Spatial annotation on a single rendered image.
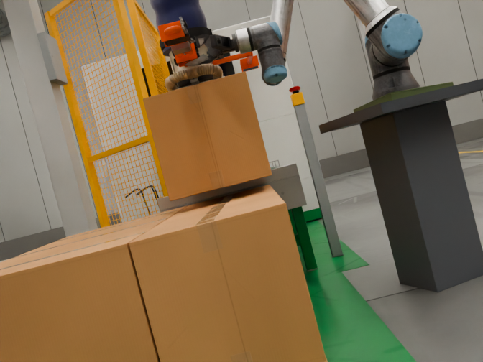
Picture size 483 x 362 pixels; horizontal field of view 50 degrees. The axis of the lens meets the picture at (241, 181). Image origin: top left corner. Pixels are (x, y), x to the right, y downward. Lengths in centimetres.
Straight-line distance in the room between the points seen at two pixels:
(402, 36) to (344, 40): 979
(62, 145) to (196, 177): 158
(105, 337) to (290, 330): 45
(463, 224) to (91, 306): 146
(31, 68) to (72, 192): 81
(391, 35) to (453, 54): 1030
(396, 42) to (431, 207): 64
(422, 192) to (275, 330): 100
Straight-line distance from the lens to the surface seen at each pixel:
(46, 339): 141
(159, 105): 197
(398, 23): 202
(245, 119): 193
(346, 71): 1166
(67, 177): 338
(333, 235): 312
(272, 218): 125
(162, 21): 227
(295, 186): 250
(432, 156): 213
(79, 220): 337
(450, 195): 217
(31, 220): 1256
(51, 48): 351
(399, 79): 216
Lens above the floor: 65
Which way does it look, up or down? 1 degrees down
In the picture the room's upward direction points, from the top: 15 degrees counter-clockwise
